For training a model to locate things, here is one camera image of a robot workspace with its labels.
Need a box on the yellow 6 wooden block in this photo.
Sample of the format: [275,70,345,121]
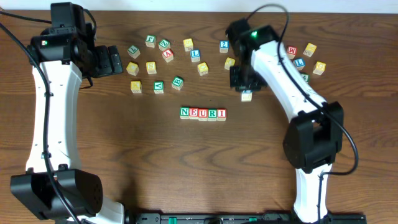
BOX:
[183,38,194,52]

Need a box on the green V wooden block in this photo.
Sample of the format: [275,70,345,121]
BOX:
[154,81,164,94]

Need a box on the red A wooden block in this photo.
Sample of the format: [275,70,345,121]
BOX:
[162,49,174,63]

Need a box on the yellow S wooden block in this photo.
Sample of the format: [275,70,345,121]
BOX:
[146,61,157,75]

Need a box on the red M wooden block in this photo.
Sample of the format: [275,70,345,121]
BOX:
[286,46,297,60]

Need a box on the green Z wooden block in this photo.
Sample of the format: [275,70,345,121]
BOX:
[159,39,171,51]

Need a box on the yellow C wooden block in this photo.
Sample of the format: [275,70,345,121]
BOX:
[126,62,139,76]

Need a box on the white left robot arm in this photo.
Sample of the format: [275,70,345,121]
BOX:
[11,32,131,223]

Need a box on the red E wooden block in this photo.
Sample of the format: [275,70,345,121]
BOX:
[189,108,198,119]

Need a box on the green B wooden block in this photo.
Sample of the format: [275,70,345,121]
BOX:
[172,76,183,91]

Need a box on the green R wooden block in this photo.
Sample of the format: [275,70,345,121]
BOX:
[207,109,217,121]

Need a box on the red U wooden block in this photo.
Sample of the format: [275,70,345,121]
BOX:
[198,108,208,121]

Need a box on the blue L wooden block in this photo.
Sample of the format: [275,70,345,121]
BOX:
[190,49,201,62]

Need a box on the yellow block far right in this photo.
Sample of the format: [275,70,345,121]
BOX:
[303,42,317,57]

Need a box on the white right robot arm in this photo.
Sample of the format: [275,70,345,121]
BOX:
[226,20,343,223]

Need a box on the green 7 wooden block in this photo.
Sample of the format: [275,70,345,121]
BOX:
[127,45,141,59]

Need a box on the yellow G wooden block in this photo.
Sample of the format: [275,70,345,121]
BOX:
[224,57,236,70]

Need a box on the green N wooden block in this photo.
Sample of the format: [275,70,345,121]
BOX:
[179,107,190,119]

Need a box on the blue P wooden block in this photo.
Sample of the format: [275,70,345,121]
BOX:
[241,90,252,102]

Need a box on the yellow G block right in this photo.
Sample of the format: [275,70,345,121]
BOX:
[313,62,326,75]

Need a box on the green 4 wooden block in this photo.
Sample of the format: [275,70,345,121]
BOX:
[301,73,310,83]

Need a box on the blue L block right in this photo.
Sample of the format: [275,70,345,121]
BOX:
[293,58,305,70]

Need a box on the green J wooden block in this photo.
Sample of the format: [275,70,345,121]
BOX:
[145,35,156,48]

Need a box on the yellow K wooden block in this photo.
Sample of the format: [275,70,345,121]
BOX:
[130,80,142,93]

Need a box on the blue 2 wooden block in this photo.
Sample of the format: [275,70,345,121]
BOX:
[220,40,229,54]

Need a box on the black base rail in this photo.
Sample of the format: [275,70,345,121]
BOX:
[131,212,367,224]

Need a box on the red I wooden block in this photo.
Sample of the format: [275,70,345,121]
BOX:
[216,109,227,121]

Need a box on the yellow Q wooden block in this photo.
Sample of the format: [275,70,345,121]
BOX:
[197,62,209,76]

